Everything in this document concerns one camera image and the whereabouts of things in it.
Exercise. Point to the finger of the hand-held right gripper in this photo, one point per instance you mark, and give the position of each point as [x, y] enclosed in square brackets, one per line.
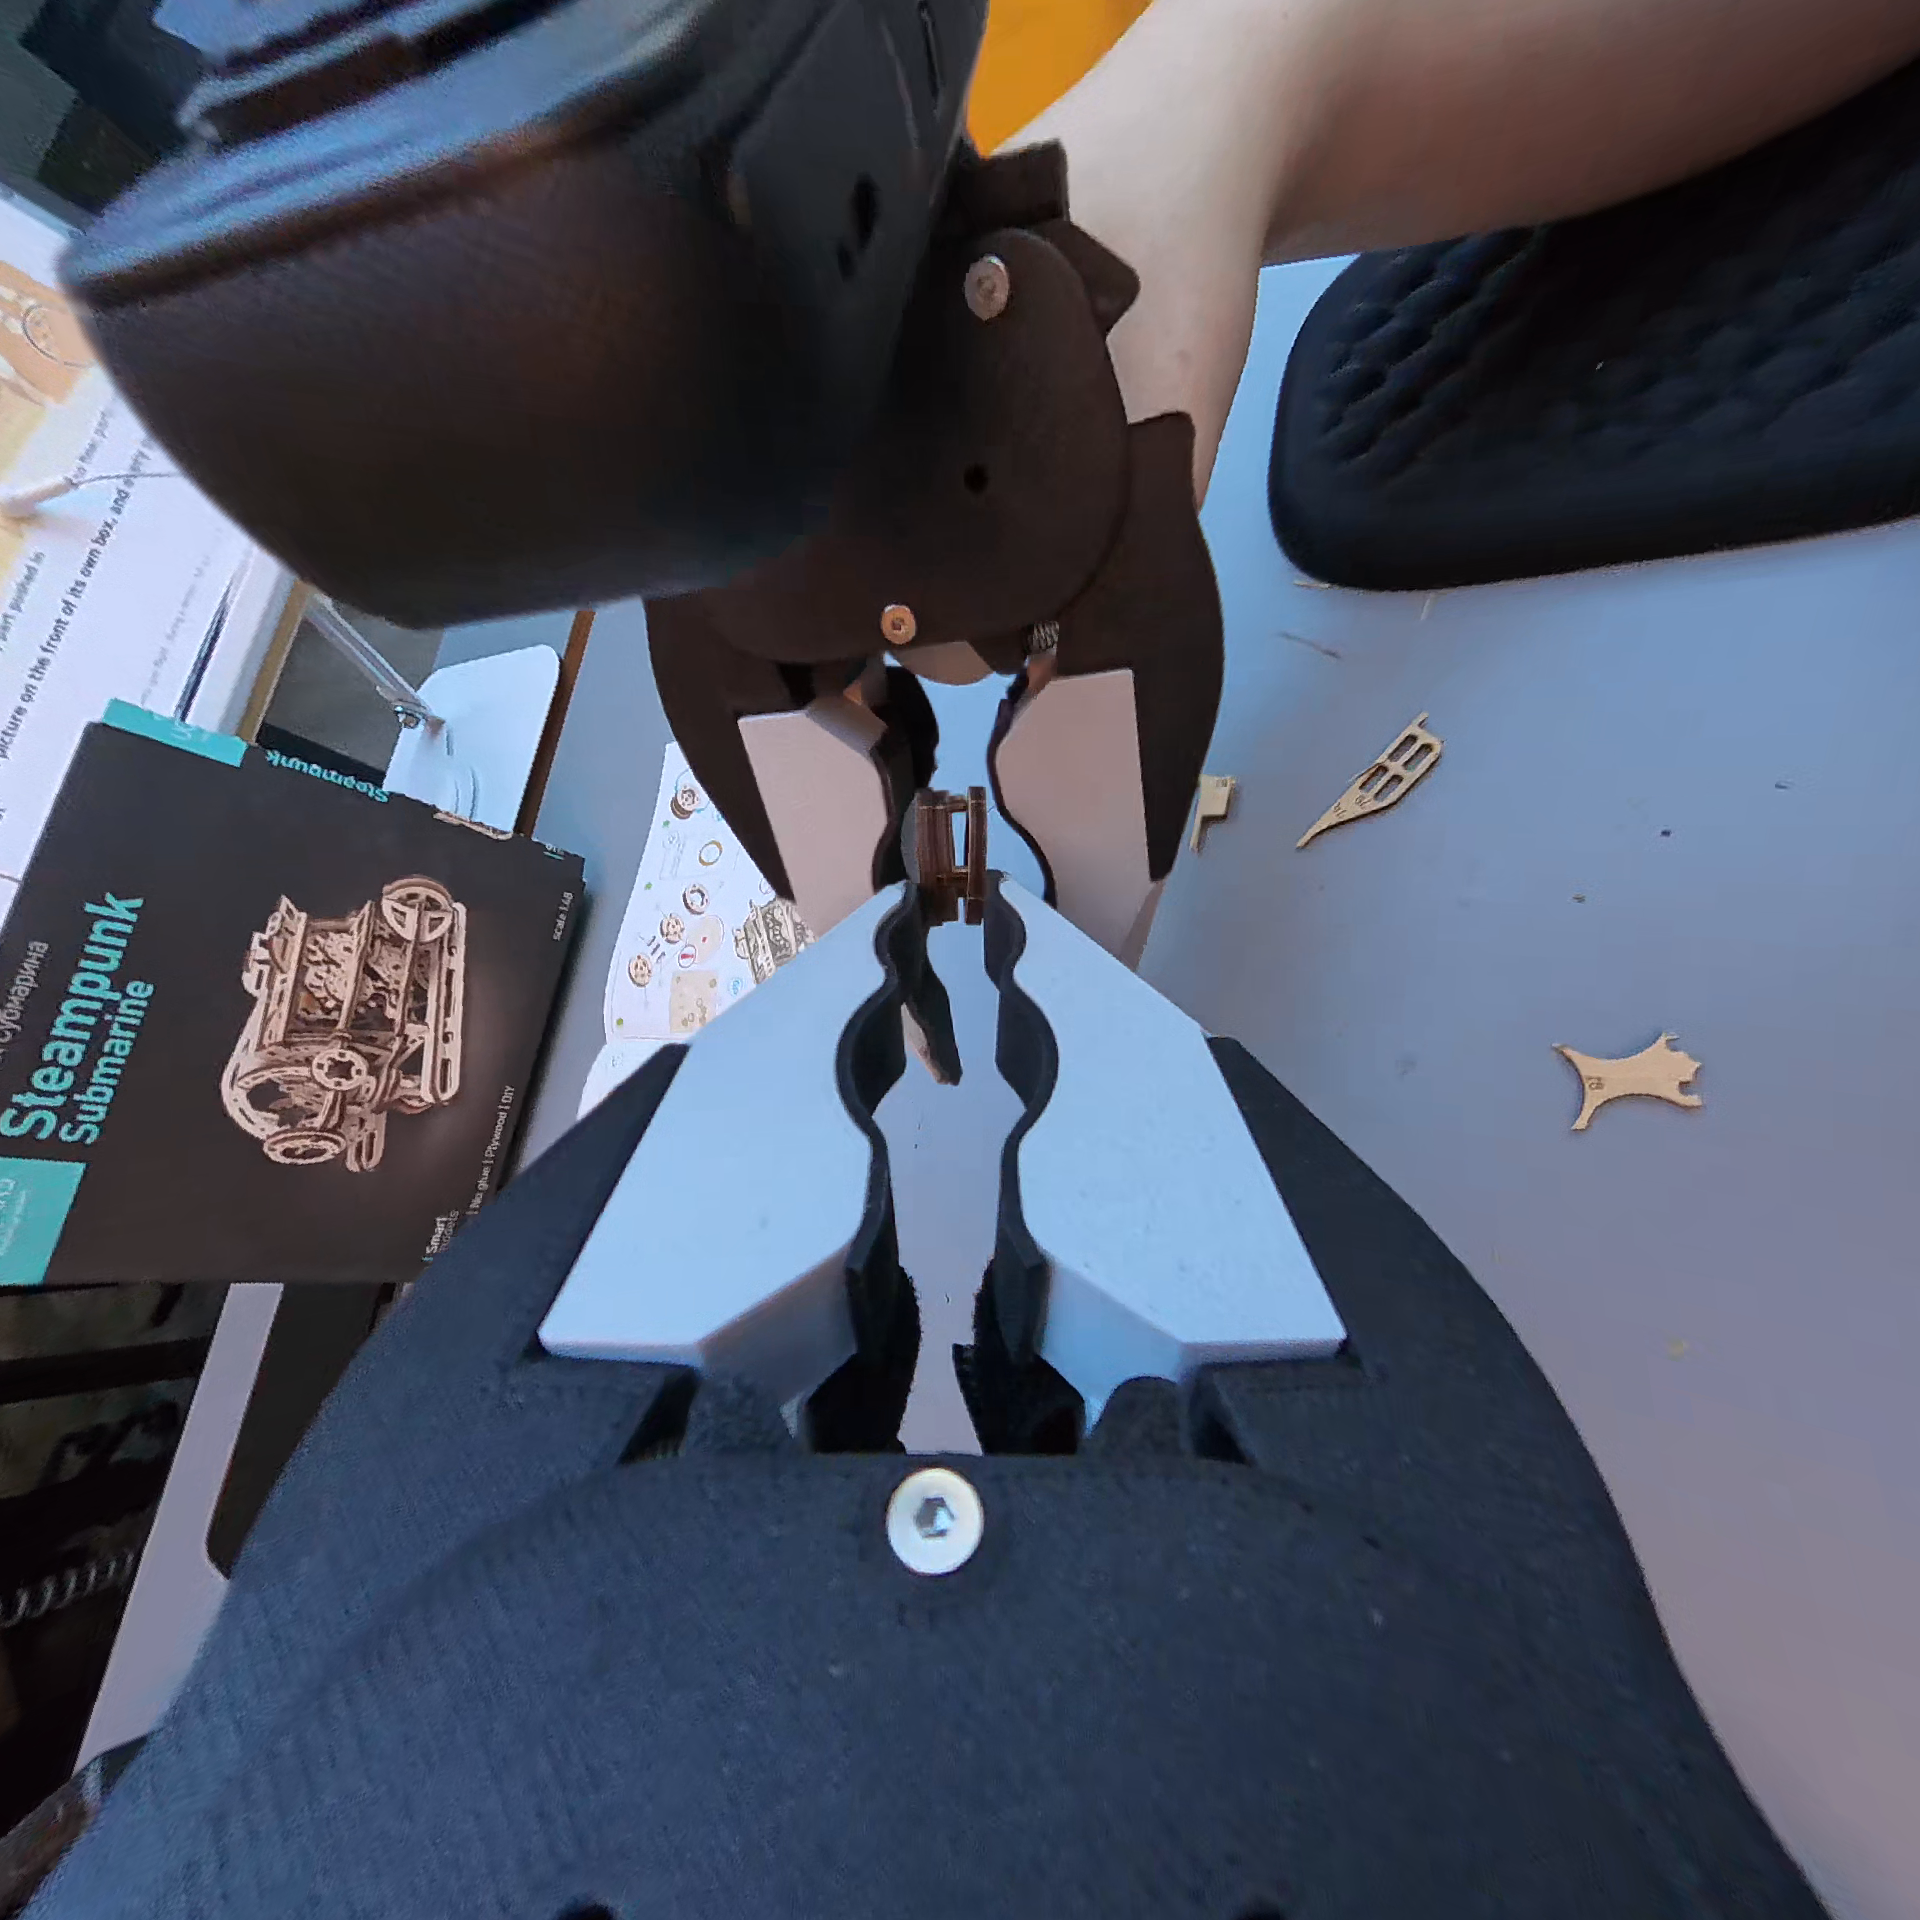
[1096, 797]
[810, 797]

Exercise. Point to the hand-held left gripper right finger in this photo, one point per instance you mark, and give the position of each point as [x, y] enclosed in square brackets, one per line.
[1185, 1202]

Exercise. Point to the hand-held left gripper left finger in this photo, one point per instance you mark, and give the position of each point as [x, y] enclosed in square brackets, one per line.
[720, 1186]

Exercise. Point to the wooden wheel disc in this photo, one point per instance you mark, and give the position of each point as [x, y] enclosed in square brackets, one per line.
[948, 857]

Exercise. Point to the person's right forearm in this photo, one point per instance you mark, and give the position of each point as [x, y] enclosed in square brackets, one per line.
[1500, 137]

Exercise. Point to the grey desk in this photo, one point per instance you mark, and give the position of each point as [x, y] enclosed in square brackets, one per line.
[1500, 1350]

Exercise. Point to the small flag-shaped wooden offcut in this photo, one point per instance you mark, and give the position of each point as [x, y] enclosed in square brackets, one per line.
[1211, 804]

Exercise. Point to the illustrated instruction booklet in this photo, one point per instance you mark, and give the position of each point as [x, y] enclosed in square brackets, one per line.
[674, 962]

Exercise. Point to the slotted wooden offcut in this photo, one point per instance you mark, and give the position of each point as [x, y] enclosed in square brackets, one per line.
[1387, 773]

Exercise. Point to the white stand base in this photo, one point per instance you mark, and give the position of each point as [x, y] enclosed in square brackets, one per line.
[481, 734]

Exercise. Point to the star-shaped wooden offcut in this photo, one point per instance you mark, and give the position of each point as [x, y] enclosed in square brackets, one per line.
[1627, 1077]

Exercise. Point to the instruction sheet in clear stand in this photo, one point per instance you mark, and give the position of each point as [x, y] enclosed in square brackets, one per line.
[119, 599]

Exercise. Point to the black model kit box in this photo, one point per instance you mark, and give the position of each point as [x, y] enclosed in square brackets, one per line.
[148, 1050]

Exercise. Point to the yellow plastic bin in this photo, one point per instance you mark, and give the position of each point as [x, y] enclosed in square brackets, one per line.
[1036, 60]

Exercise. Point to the black wrist rest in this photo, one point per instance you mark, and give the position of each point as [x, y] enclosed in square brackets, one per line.
[1622, 390]

